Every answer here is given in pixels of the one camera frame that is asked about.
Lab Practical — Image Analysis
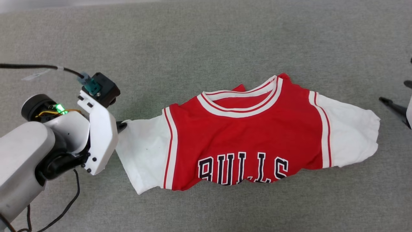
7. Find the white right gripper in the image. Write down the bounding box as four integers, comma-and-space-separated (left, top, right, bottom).
379, 80, 412, 130

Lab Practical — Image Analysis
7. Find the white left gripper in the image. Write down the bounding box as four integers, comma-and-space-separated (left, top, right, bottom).
77, 90, 128, 176

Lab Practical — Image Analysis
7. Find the red Bulls basketball jersey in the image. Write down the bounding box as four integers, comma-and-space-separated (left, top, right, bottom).
115, 73, 381, 196

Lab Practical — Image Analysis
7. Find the white cable label tag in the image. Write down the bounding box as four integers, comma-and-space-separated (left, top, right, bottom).
22, 66, 65, 81

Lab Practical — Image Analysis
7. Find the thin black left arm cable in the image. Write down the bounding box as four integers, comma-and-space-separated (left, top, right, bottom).
0, 169, 80, 232

